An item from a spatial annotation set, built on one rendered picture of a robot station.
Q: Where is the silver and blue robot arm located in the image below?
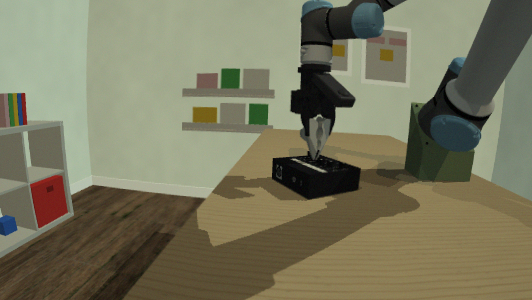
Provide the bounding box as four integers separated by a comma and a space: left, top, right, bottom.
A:
300, 0, 532, 152

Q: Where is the black lighting desk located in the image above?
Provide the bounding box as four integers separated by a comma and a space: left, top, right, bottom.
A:
272, 151, 361, 199

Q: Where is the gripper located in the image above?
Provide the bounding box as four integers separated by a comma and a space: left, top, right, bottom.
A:
290, 64, 336, 160

